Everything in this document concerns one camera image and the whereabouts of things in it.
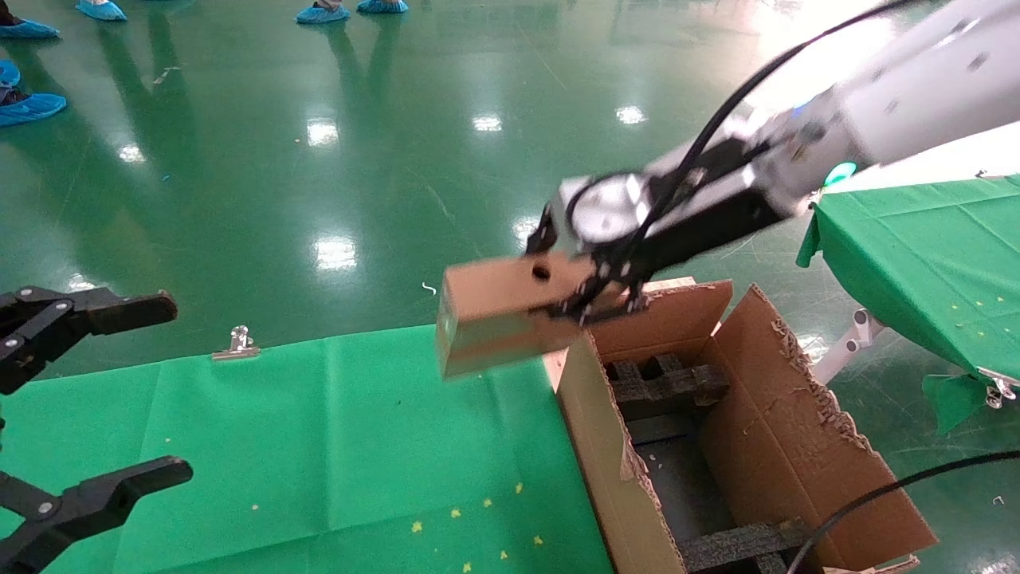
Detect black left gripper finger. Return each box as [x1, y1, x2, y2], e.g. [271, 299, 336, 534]
[0, 456, 194, 574]
[0, 287, 178, 395]

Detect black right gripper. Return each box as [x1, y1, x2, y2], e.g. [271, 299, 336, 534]
[526, 185, 802, 324]

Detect small brown cardboard box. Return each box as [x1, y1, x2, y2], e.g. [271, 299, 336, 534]
[437, 254, 638, 379]

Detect large open brown carton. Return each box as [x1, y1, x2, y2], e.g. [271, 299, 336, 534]
[550, 277, 940, 574]

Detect large green tablecloth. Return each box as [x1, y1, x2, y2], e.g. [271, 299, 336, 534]
[0, 323, 614, 574]

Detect white table leg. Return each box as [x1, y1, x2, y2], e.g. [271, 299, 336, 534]
[813, 309, 885, 385]

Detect green tablecloth with hanging corner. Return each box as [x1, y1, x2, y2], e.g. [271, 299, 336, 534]
[797, 175, 1020, 437]

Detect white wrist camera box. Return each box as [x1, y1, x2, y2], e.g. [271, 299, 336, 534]
[558, 174, 650, 244]

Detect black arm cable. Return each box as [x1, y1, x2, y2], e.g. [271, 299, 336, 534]
[570, 0, 925, 248]

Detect thin black hanging cable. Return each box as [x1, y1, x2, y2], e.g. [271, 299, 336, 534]
[785, 450, 1020, 574]

